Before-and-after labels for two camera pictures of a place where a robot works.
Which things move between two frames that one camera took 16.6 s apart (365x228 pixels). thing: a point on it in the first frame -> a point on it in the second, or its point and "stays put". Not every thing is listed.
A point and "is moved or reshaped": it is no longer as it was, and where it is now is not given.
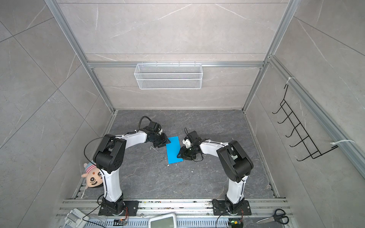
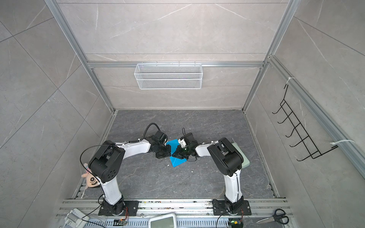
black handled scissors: (279, 214) stays put
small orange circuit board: (120, 222) stays put
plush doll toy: (93, 175) stays put
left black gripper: (166, 141) -> (168, 153)
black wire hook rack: (299, 130) stays put
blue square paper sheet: (172, 148) is moved or reshaped
